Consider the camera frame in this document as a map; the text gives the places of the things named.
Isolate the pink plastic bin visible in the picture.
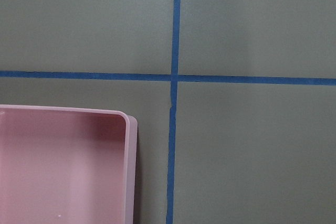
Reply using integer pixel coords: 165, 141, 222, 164
1, 105, 138, 223

